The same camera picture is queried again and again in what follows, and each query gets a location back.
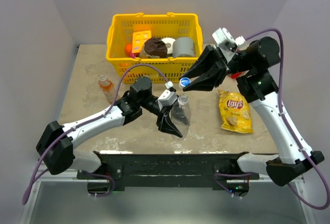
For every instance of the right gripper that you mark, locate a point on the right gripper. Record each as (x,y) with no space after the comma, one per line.
(209,57)

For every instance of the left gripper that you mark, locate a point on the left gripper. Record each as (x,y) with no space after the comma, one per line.
(164,123)

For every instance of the clear bottle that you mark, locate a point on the clear bottle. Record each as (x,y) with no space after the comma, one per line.
(181,116)

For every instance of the orange tea bottle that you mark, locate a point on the orange tea bottle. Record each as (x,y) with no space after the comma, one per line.
(107,88)

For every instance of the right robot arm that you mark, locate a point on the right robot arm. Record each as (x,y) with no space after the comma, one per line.
(258,87)

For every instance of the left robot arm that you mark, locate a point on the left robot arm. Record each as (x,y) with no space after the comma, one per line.
(57,144)

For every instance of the red snack bag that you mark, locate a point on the red snack bag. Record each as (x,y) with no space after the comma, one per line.
(236,75)

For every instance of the grey tape roll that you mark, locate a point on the grey tape roll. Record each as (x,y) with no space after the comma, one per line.
(183,47)

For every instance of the white tape roll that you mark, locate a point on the white tape roll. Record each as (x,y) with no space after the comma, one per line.
(169,45)

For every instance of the yellow chips bag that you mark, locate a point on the yellow chips bag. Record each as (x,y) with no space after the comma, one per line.
(235,112)

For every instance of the brown wrapped package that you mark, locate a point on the brown wrapped package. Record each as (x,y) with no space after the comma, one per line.
(153,48)

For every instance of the yellow plastic shopping basket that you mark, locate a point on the yellow plastic shopping basket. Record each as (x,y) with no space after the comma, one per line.
(173,25)

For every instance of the orange juice carton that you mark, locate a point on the orange juice carton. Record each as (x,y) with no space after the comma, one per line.
(138,40)

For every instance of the orange ball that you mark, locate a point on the orange ball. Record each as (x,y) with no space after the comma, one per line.
(128,49)

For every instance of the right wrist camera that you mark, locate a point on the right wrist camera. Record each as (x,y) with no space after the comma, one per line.
(227,44)

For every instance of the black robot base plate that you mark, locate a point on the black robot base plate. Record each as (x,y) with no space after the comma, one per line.
(210,170)

